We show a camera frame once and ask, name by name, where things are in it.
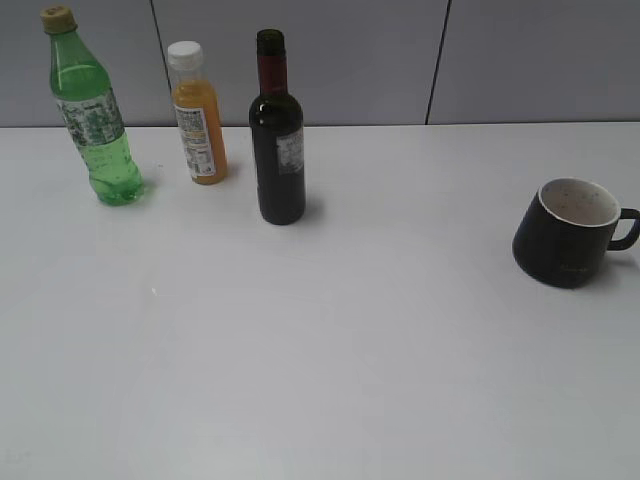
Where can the dark red wine bottle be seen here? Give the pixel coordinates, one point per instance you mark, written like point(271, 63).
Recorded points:
point(276, 122)

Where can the black mug white interior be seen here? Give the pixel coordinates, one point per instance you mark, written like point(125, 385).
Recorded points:
point(568, 228)

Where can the orange juice bottle white cap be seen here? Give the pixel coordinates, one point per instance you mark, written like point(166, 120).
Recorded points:
point(197, 114)

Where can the green plastic soda bottle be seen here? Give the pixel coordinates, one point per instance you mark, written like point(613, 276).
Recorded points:
point(85, 99)

